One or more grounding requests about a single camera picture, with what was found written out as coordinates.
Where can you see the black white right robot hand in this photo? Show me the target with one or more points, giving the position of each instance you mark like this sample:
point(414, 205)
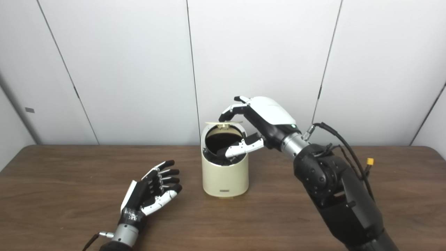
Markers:
point(271, 115)

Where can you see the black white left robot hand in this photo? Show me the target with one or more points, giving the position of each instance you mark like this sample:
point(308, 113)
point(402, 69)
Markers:
point(137, 198)

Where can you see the cream round bin lid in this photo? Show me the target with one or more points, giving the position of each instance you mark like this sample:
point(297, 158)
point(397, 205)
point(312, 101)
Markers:
point(223, 124)

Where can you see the cream-colored bin body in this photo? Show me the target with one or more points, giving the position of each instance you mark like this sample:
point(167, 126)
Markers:
point(224, 177)

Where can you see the black wall panel clip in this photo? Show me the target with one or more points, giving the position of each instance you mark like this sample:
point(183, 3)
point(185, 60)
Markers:
point(320, 93)
point(76, 93)

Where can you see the small grey wall tag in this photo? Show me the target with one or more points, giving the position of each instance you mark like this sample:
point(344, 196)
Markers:
point(29, 110)

